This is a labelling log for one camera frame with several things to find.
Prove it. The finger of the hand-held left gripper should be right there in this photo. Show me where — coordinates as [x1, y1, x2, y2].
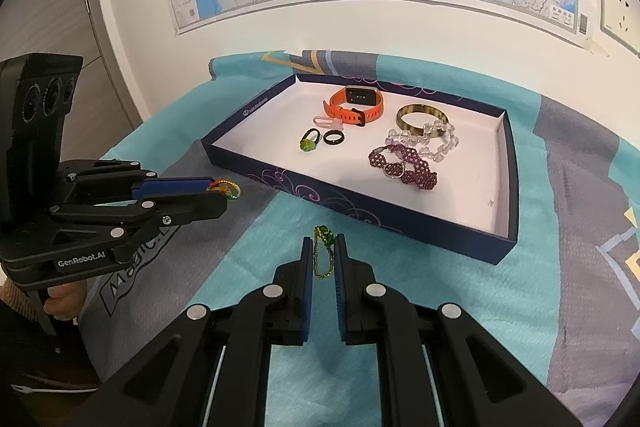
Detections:
[60, 160, 217, 202]
[50, 192, 232, 238]

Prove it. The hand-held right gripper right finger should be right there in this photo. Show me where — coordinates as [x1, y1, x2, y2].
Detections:
[334, 233, 585, 427]

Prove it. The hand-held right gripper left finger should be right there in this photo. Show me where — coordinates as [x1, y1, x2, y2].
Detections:
[95, 236, 315, 427]

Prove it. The multicoloured bead ring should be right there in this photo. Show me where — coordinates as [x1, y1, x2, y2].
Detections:
[207, 179, 242, 202]

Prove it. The green bead chain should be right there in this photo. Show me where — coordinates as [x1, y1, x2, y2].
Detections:
[312, 224, 337, 279]

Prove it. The dark blue shallow box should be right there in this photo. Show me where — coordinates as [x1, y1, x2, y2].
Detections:
[201, 73, 520, 266]

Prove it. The purple beaded bracelet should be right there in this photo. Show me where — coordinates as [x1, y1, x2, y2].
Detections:
[368, 144, 440, 190]

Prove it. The pink braided cord loop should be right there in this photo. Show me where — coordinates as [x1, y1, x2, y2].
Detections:
[313, 114, 346, 131]

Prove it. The clear crystal bead bracelet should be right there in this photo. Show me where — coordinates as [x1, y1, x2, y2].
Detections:
[384, 119, 461, 164]

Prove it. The person's left hand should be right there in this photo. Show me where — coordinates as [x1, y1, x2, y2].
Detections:
[42, 279, 89, 323]

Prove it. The grey cabinet door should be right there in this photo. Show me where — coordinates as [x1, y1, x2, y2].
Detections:
[30, 0, 146, 132]

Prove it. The orange smart watch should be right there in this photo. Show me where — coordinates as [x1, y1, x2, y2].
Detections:
[322, 85, 385, 126]

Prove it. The tortoiseshell bangle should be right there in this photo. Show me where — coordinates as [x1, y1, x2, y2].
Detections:
[396, 104, 449, 138]

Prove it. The teal and grey printed blanket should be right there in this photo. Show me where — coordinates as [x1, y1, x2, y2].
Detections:
[77, 49, 640, 427]

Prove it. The white wall socket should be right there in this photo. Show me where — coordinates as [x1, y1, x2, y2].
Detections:
[599, 0, 640, 58]

